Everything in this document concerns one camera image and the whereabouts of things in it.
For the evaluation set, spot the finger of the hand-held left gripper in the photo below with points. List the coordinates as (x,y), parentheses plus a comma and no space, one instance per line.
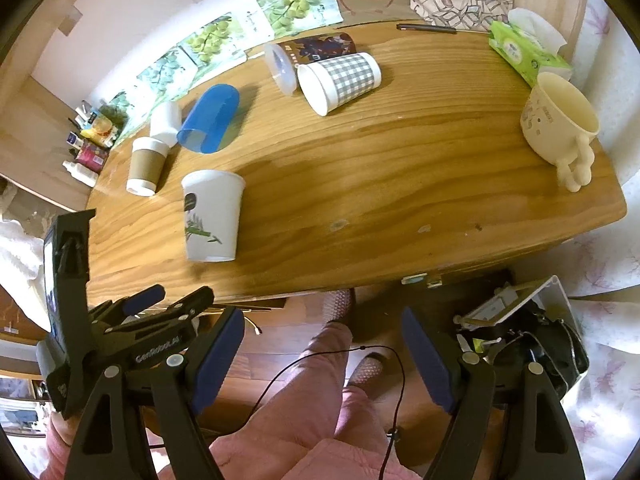
(145,299)
(165,322)

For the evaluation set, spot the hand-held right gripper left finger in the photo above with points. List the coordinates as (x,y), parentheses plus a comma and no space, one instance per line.
(217,360)

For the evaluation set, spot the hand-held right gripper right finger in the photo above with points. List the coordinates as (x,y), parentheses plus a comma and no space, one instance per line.
(427,365)

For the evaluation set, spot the person's left forearm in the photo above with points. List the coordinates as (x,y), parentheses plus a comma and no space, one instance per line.
(55,437)

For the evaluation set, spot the white plant print paper cup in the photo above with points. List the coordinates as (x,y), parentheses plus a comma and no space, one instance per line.
(212,215)

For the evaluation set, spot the white cup with brown sleeve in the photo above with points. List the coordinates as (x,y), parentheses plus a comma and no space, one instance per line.
(145,165)

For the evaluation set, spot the plain white cup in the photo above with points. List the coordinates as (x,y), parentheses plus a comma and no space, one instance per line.
(164,120)

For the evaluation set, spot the blue translucent plastic cup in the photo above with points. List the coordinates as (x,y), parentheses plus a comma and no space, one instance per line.
(210,117)

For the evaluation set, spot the grey checked paper cup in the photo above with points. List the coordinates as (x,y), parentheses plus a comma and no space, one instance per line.
(345,80)

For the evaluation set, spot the pink dotted slipper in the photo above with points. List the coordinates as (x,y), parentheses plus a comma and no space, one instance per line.
(340,305)
(367,369)

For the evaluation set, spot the white cloth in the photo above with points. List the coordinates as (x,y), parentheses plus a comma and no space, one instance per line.
(20,255)

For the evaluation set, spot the metal table latch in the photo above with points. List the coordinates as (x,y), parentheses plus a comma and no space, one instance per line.
(422,280)

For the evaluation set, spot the white plastic box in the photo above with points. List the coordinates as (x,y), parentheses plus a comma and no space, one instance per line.
(502,305)

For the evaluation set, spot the person's pink trousers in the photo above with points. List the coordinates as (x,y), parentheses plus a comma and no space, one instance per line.
(310,400)

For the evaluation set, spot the black bag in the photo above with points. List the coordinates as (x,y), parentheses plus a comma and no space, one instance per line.
(555,355)

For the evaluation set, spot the white dropper bottle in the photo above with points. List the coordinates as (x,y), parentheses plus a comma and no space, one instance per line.
(79,172)

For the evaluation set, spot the pink packet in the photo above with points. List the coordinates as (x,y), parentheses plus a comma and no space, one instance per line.
(91,155)

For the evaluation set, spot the grape photo print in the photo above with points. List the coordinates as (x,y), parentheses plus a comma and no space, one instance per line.
(167,67)
(295,7)
(117,106)
(215,36)

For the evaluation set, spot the floral bedsheet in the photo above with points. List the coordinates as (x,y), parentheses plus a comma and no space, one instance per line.
(605,270)

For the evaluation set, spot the cream mug with legs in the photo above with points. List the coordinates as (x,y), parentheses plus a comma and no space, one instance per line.
(555,125)

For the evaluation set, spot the green tissue pack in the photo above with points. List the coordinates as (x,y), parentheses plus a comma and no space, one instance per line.
(525,52)

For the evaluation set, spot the dark pen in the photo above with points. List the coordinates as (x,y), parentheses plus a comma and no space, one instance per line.
(425,28)

